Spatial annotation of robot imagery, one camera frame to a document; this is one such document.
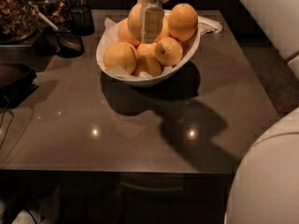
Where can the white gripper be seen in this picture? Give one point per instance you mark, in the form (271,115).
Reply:
(151,20)

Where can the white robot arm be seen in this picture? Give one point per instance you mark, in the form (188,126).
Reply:
(265,189)

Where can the tall right back orange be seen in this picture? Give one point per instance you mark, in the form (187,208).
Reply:
(182,22)

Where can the white paper bowl liner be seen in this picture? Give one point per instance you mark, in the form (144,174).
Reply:
(109,37)

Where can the white ceramic bowl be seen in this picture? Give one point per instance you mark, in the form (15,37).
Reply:
(189,48)

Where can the crumpled white napkin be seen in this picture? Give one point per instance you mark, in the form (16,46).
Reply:
(206,26)

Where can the black mesh cup rear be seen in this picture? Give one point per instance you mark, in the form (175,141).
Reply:
(82,16)

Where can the black mesh cup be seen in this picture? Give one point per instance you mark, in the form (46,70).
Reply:
(82,16)
(69,42)

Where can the black mesh cup front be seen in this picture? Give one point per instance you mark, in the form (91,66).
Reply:
(69,42)

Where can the small glass jar of snacks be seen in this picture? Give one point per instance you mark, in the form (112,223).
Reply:
(56,11)

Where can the large glass jar of chips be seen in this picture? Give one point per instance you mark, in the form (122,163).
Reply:
(17,21)

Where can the dark brown device left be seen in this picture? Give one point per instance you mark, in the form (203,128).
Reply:
(16,84)

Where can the white spoon handle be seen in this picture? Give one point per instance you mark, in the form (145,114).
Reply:
(44,19)

